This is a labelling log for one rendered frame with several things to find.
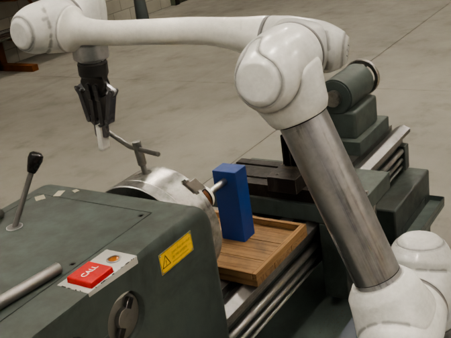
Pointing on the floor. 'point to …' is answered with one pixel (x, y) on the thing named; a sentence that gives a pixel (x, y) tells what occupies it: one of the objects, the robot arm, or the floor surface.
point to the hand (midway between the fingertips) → (103, 136)
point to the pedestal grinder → (141, 9)
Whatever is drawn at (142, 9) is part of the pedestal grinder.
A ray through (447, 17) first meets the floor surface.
